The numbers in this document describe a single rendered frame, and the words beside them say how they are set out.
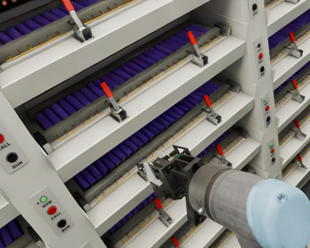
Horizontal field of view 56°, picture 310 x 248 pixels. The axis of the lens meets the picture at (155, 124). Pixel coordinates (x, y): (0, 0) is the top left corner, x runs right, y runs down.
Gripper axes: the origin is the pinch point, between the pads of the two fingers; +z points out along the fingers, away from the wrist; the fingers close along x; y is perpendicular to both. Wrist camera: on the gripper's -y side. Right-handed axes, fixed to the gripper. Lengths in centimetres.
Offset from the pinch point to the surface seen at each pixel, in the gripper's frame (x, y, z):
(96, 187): 11.8, 1.8, 9.8
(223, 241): -19, -56, 23
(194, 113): -23.2, 1.7, 9.9
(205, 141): -20.0, -5.6, 5.4
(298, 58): -69, -3, 5
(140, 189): 3.7, -3.8, 4.7
